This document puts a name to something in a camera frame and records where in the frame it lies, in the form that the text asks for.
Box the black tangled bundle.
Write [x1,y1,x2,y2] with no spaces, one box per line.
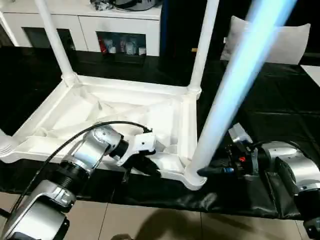
[91,0,113,11]

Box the white flat board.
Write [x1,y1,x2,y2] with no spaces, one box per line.
[299,64,320,88]

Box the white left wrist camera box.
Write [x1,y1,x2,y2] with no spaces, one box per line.
[116,133,157,167]

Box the black cabinet with yellow label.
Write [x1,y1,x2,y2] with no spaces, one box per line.
[159,0,241,76]

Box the black metal frame bar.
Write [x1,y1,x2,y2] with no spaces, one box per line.
[0,207,12,220]

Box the grey bag with black strap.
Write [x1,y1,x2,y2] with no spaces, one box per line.
[114,0,161,11]

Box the brown rounded robot part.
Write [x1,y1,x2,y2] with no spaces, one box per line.
[111,234,137,240]

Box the white plastic table leg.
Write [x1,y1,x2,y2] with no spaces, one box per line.
[0,128,16,157]
[34,0,77,85]
[184,0,298,181]
[187,0,221,93]

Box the white sideboard with glass doors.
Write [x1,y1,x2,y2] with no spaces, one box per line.
[0,4,162,57]

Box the white plastic table top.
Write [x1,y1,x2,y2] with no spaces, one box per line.
[0,73,208,191]

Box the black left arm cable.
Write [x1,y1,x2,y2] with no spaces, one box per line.
[9,121,153,216]

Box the light grey cushion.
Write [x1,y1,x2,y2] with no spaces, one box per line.
[219,15,311,65]

